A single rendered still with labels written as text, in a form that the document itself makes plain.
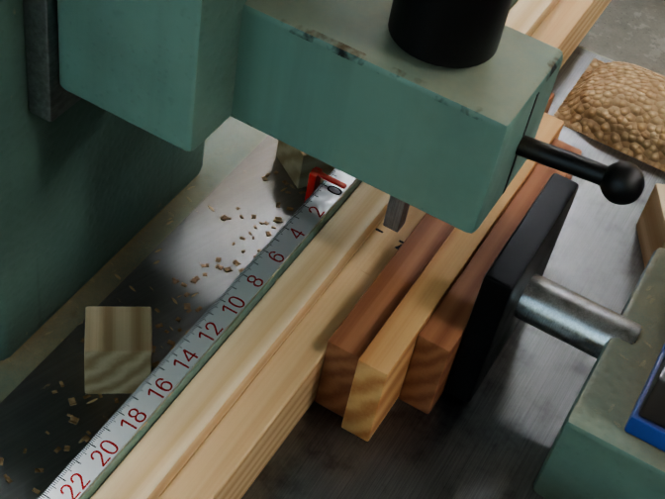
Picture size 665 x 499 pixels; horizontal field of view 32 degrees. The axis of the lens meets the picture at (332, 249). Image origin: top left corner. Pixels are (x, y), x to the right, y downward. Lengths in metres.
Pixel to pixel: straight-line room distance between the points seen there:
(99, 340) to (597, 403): 0.29
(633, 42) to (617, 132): 1.78
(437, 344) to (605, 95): 0.29
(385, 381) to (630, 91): 0.33
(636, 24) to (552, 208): 2.05
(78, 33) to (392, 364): 0.21
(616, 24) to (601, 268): 1.92
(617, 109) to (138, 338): 0.34
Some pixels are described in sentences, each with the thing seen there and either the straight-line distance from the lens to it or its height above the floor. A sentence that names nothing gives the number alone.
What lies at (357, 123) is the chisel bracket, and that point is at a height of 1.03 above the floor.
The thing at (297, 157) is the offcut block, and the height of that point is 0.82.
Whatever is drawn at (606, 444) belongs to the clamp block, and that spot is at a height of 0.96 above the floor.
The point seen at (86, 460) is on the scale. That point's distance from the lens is 0.51.
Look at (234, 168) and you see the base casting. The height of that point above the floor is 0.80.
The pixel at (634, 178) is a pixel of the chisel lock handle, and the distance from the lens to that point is 0.54.
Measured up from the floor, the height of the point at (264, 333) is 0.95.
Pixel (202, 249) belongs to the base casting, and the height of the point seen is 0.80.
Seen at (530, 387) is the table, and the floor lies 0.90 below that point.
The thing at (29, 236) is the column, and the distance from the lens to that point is 0.68.
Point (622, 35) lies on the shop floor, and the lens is 2.59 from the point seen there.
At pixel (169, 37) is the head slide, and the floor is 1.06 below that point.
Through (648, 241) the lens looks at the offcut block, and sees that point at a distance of 0.72.
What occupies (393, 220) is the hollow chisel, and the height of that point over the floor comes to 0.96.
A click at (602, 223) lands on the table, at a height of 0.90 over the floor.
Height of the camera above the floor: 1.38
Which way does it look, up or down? 46 degrees down
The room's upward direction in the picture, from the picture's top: 12 degrees clockwise
